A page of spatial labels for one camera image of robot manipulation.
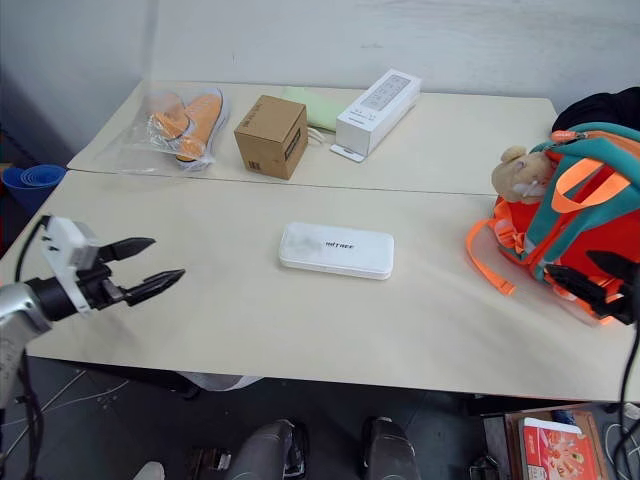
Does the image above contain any long white product box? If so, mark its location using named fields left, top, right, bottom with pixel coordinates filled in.
left=329, top=68, right=424, bottom=163

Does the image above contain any orange and teal backpack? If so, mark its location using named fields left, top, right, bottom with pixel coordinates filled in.
left=464, top=122, right=640, bottom=329

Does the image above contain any brown cardboard tray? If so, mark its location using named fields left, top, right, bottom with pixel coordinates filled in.
left=503, top=405, right=612, bottom=480

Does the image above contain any dark rounded robot leg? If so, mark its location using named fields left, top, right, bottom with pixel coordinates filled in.
left=233, top=418, right=310, bottom=480
left=361, top=415, right=420, bottom=480

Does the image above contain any clear plastic bag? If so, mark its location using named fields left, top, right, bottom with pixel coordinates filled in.
left=106, top=83, right=234, bottom=175

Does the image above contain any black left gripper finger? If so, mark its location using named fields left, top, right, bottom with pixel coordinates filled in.
left=97, top=237, right=157, bottom=263
left=124, top=268, right=187, bottom=308

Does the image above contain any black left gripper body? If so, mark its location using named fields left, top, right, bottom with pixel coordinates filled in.
left=74, top=259, right=130, bottom=314

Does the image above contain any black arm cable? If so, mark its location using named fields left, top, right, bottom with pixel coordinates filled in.
left=13, top=214, right=52, bottom=282
left=613, top=323, right=640, bottom=480

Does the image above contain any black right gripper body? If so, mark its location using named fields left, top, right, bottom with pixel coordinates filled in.
left=596, top=276, right=640, bottom=327

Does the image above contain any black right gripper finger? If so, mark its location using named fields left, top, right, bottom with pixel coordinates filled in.
left=544, top=264, right=610, bottom=308
left=586, top=250, right=637, bottom=282

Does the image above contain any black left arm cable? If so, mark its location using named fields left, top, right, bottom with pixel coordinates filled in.
left=13, top=214, right=52, bottom=282

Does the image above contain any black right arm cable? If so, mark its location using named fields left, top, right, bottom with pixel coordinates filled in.
left=613, top=323, right=640, bottom=480

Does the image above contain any blue bucket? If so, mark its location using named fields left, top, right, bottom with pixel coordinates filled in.
left=1, top=164, right=68, bottom=212

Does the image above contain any brown cardboard box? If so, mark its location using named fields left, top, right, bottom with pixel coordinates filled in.
left=233, top=94, right=309, bottom=182

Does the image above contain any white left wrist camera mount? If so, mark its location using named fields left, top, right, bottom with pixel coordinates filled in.
left=38, top=215, right=102, bottom=316

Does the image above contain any black fabric bag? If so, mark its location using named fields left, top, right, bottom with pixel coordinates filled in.
left=551, top=85, right=640, bottom=137

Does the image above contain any red printed box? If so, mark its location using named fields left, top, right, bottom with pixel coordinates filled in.
left=516, top=414, right=605, bottom=480

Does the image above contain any beige teddy bear keychain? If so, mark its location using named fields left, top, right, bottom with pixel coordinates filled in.
left=490, top=145, right=557, bottom=206

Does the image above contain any orange canvas shoe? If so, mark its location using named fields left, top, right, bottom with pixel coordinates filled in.
left=148, top=91, right=195, bottom=147
left=175, top=88, right=232, bottom=172

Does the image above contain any white case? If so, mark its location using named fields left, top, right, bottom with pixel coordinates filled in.
left=278, top=221, right=396, bottom=282

